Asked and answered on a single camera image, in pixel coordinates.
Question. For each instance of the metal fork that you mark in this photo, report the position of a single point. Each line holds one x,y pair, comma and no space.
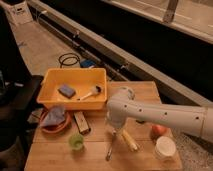
109,153

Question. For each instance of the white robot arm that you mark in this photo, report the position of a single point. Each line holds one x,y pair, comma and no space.
194,120

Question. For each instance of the green plastic cup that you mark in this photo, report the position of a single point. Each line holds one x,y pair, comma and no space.
76,141

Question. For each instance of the white plastic cup stack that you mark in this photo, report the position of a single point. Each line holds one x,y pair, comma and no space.
165,148

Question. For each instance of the blue object on floor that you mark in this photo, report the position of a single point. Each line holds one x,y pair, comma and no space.
87,64

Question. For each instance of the blue sponge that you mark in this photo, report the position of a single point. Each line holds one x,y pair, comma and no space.
66,91

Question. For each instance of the brown rectangular box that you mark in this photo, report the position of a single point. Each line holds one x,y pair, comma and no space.
82,123

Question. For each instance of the yellow plastic bin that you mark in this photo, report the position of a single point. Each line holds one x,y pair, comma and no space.
81,80

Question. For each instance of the blue grey cloth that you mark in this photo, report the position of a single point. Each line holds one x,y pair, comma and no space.
55,116

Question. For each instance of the orange plate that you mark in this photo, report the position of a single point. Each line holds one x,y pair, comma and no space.
58,128

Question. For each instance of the orange red fruit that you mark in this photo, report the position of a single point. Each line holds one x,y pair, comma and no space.
157,131

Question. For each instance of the white box on floor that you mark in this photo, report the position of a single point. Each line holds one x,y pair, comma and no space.
20,13

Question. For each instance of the wooden handled dish brush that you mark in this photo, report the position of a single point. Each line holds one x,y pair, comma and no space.
95,90

